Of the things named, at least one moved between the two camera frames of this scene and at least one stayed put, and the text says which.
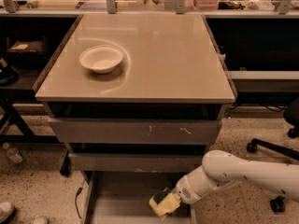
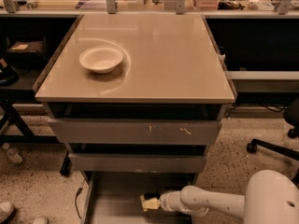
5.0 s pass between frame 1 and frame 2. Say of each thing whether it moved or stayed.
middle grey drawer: stayed
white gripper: moved
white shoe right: stayed
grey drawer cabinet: stayed
